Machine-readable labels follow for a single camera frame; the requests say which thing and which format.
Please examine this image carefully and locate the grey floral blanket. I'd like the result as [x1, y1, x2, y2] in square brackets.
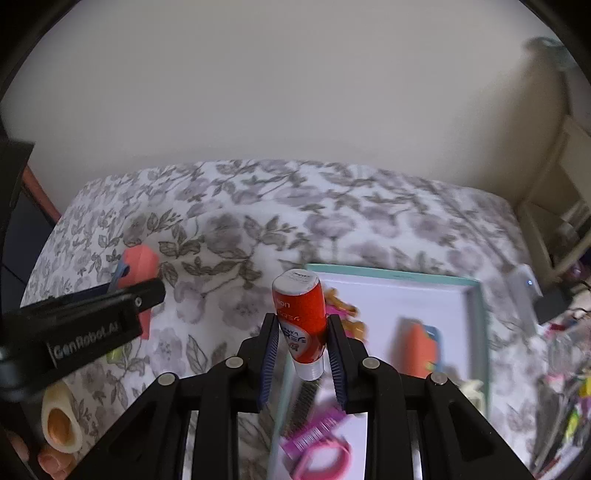
[21, 159, 555, 480]

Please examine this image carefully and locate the white power strip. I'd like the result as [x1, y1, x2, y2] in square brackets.
[508, 263, 544, 333]

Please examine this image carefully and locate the reddish wooden board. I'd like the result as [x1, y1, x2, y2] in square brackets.
[22, 165, 63, 223]

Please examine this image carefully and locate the orange blue toy knife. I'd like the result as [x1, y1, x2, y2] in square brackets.
[392, 318, 446, 379]

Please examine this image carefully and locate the purple tube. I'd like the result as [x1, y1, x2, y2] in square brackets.
[281, 401, 347, 457]

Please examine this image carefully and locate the dark cabinet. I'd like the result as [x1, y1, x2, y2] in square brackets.
[0, 185, 58, 310]

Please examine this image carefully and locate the cream hair claw clip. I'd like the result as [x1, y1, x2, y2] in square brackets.
[455, 369, 485, 416]

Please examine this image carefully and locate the person's left hand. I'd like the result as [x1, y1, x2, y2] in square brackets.
[38, 408, 78, 478]

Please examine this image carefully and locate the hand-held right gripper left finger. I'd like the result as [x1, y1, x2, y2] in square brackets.
[78, 313, 281, 480]

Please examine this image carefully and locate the pink toy dog figure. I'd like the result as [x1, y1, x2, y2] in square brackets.
[323, 288, 368, 342]

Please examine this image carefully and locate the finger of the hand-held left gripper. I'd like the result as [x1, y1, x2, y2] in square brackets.
[107, 278, 166, 320]

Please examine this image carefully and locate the teal white box tray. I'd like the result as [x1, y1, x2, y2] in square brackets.
[270, 263, 491, 480]

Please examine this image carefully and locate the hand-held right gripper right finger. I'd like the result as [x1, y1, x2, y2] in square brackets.
[325, 314, 539, 480]

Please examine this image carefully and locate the cream wooden shelf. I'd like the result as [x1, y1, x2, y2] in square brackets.
[515, 113, 591, 289]

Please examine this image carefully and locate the pink watch band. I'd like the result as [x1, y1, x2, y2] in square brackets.
[288, 436, 352, 480]

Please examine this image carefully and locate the black power adapter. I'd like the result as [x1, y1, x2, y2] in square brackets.
[533, 286, 573, 324]

